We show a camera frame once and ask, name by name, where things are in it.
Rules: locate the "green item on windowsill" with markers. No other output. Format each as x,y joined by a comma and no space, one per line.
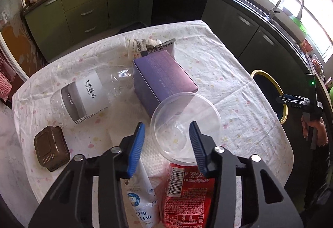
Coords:
299,24

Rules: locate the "green kitchen cabinets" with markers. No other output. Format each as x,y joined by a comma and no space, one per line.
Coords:
57,25

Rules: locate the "red bowl on counter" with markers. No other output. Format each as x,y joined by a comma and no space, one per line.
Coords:
306,47

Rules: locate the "red checked apron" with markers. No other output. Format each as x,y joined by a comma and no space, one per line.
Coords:
7,77

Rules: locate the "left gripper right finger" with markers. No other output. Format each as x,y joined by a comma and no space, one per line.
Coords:
265,203

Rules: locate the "wooden frame glass door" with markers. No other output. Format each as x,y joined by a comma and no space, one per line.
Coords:
17,43

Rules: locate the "white carton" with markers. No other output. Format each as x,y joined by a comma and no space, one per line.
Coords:
165,46

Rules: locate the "clear plastic bottle white label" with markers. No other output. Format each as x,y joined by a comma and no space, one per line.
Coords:
89,95

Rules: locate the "clear plastic bowl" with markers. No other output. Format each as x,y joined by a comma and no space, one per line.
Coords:
170,124

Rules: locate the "tall steel sink faucet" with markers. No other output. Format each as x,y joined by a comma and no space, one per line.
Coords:
274,10

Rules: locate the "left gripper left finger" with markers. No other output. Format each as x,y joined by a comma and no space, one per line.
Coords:
68,202

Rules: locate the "red soda can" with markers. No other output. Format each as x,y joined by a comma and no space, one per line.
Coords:
187,197

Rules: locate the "person's right hand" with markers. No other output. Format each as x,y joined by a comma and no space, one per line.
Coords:
319,125

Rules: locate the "yellow rimmed blue trash bin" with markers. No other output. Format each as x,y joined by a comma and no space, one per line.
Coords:
271,90

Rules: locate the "steel double sink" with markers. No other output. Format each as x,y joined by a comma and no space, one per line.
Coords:
273,25

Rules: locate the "white blue tube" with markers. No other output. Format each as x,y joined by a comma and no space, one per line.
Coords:
142,197

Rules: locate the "small brown plastic box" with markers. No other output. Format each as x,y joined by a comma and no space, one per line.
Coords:
51,148

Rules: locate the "purple cardboard box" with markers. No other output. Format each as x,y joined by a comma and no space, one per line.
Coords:
158,76

